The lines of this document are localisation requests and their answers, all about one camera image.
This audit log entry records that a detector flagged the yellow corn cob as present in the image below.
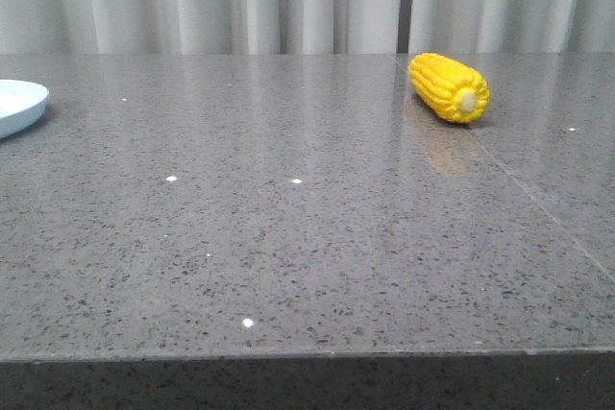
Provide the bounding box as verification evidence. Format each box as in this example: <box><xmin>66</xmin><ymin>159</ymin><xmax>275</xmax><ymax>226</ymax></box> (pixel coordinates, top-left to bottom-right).
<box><xmin>408</xmin><ymin>53</ymin><xmax>491</xmax><ymax>124</ymax></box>

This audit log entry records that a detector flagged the light blue plate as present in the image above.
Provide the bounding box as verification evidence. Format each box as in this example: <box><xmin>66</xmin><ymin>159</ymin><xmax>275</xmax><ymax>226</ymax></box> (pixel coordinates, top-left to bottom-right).
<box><xmin>0</xmin><ymin>80</ymin><xmax>49</xmax><ymax>138</ymax></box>

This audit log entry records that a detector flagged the white pleated curtain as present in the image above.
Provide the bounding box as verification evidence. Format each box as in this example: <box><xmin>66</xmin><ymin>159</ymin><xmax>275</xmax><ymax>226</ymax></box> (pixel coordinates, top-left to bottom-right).
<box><xmin>1</xmin><ymin>0</ymin><xmax>614</xmax><ymax>55</ymax></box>

